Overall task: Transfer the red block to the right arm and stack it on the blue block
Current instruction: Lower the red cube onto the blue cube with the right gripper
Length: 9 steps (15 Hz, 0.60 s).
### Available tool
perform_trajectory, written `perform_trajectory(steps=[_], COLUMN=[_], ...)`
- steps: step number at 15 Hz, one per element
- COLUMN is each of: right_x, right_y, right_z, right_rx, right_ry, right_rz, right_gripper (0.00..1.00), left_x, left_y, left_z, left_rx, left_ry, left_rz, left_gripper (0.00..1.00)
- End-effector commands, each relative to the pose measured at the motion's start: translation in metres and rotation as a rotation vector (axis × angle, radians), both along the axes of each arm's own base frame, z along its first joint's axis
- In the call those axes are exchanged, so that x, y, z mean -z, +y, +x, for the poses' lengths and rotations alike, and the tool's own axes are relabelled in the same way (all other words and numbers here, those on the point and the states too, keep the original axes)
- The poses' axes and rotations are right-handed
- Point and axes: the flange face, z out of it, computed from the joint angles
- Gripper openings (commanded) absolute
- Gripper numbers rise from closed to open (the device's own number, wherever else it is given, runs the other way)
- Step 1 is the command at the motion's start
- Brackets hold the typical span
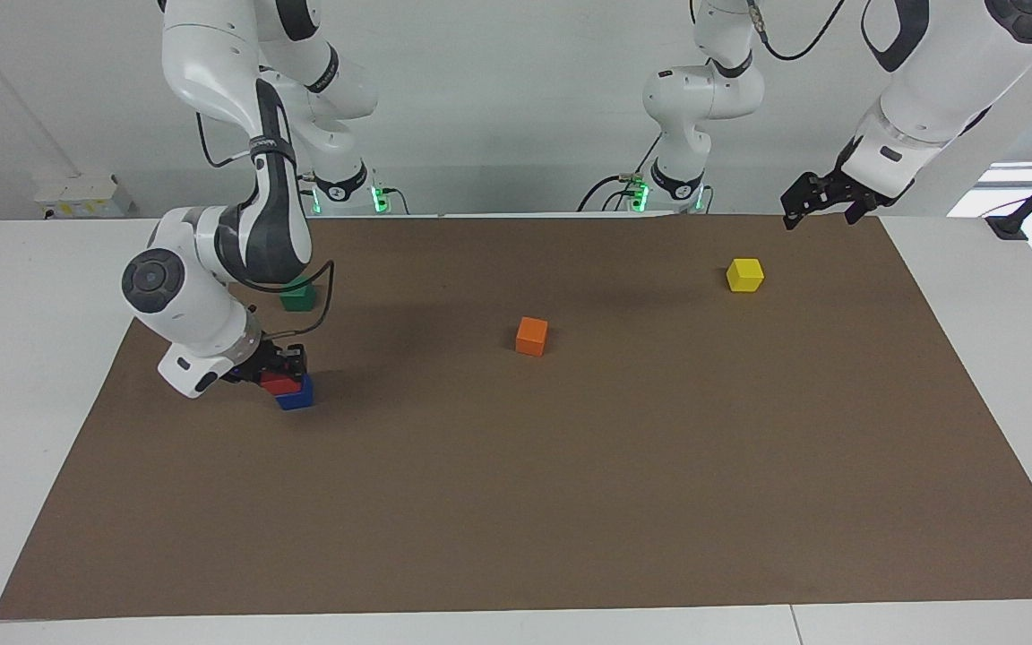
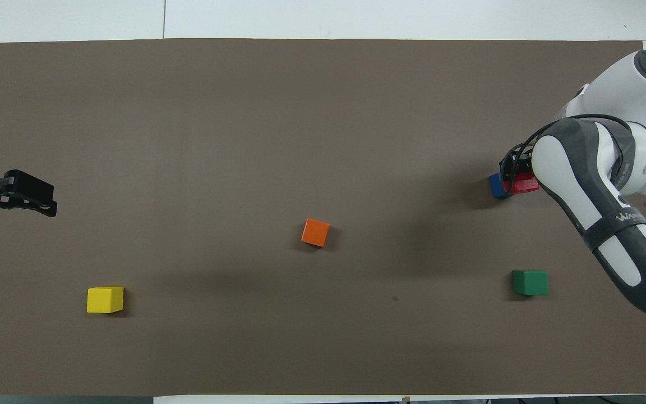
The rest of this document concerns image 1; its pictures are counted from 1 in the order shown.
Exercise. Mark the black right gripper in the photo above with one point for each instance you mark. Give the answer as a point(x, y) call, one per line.
point(249, 367)

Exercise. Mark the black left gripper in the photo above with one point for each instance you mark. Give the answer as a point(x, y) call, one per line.
point(852, 186)

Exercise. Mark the red wooden block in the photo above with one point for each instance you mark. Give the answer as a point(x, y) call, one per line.
point(281, 386)

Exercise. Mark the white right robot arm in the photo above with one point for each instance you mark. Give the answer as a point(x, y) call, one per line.
point(184, 296)

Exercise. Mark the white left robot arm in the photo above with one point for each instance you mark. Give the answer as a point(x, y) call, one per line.
point(937, 81)

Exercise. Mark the blue wooden block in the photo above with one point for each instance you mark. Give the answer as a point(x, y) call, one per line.
point(298, 399)

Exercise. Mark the green wooden block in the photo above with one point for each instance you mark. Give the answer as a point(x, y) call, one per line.
point(299, 301)

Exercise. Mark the yellow wooden block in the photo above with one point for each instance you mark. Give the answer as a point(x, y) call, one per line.
point(745, 275)

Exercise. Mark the orange wooden block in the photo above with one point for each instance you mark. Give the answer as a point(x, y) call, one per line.
point(531, 337)

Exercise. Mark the white box with yellow labels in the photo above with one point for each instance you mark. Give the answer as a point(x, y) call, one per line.
point(86, 193)

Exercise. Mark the brown table mat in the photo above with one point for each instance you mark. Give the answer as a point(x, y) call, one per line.
point(516, 493)

